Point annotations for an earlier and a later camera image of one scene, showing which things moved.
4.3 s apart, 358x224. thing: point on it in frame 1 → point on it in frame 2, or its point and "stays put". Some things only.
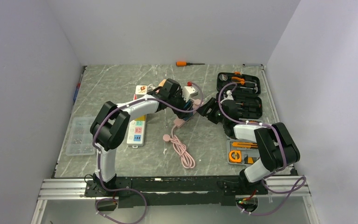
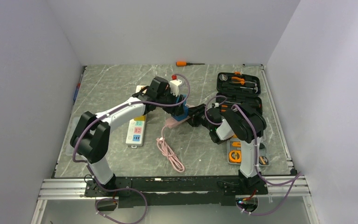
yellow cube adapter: [142, 118] stays put
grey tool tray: [242, 152] stays put
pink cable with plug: [186, 160] → [177, 164]
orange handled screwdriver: [182, 64] stays put
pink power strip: [196, 103] → [171, 122]
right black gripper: [213, 104] → [193, 120]
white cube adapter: [141, 89] stays put
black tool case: [244, 90] stays put
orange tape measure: [235, 156] stays put
